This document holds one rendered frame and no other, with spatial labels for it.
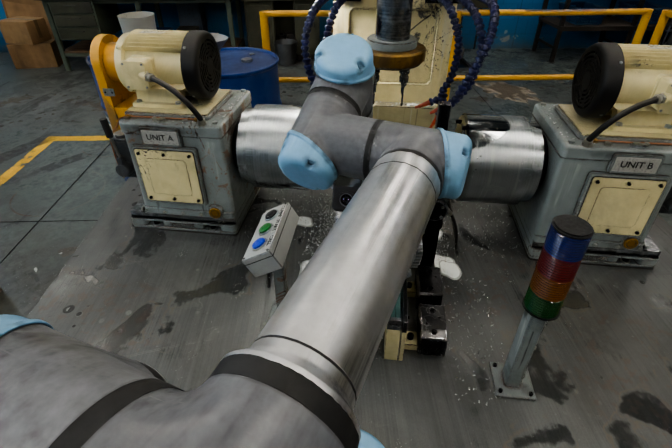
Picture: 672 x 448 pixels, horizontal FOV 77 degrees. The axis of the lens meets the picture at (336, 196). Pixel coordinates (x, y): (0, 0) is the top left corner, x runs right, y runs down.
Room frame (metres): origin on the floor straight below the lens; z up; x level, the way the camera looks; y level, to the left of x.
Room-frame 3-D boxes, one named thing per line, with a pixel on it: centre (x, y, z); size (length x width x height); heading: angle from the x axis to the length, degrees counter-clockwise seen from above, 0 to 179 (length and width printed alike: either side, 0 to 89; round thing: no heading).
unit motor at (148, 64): (1.14, 0.49, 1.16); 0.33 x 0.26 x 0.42; 83
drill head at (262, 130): (1.14, 0.21, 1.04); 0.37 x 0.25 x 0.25; 83
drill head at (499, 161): (1.05, -0.47, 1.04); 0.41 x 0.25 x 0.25; 83
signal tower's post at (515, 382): (0.52, -0.37, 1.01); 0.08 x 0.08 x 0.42; 83
